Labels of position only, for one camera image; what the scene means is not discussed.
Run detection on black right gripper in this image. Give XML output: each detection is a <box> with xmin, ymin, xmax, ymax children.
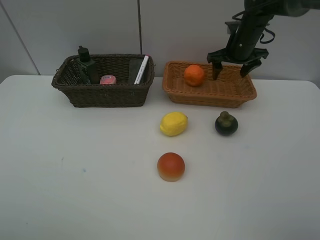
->
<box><xmin>206</xmin><ymin>47</ymin><xmax>269</xmax><ymax>80</ymax></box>

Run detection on orange tangerine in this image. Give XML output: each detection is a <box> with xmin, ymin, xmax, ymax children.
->
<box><xmin>184</xmin><ymin>64</ymin><xmax>205</xmax><ymax>87</ymax></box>

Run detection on dark purple mangosteen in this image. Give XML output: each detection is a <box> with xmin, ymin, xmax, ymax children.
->
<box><xmin>214</xmin><ymin>111</ymin><xmax>239</xmax><ymax>136</ymax></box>

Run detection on yellow lemon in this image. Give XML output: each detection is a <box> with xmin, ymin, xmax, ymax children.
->
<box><xmin>159</xmin><ymin>111</ymin><xmax>188</xmax><ymax>137</ymax></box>

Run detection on white marker pink caps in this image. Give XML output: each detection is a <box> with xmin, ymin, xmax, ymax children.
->
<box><xmin>134</xmin><ymin>55</ymin><xmax>149</xmax><ymax>85</ymax></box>

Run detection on dark grey whiteboard eraser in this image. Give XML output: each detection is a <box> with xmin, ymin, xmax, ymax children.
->
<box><xmin>128</xmin><ymin>58</ymin><xmax>143</xmax><ymax>85</ymax></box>

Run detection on red orange peach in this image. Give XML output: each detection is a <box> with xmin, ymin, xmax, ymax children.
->
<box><xmin>157</xmin><ymin>152</ymin><xmax>186</xmax><ymax>182</ymax></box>

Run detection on pink bottle white cap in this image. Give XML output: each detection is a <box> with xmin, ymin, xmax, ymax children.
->
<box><xmin>99</xmin><ymin>75</ymin><xmax>117</xmax><ymax>85</ymax></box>

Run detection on dark green pump bottle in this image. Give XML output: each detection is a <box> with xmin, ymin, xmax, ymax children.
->
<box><xmin>76</xmin><ymin>46</ymin><xmax>100</xmax><ymax>85</ymax></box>

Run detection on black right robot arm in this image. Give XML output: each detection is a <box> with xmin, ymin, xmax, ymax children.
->
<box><xmin>207</xmin><ymin>0</ymin><xmax>320</xmax><ymax>80</ymax></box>

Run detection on orange wicker basket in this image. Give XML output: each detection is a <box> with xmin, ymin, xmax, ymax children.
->
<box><xmin>162</xmin><ymin>61</ymin><xmax>257</xmax><ymax>108</ymax></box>

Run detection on dark brown wicker basket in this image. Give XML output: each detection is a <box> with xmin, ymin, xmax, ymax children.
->
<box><xmin>51</xmin><ymin>54</ymin><xmax>155</xmax><ymax>108</ymax></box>

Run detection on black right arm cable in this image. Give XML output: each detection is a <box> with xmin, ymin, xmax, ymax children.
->
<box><xmin>231</xmin><ymin>7</ymin><xmax>276</xmax><ymax>46</ymax></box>

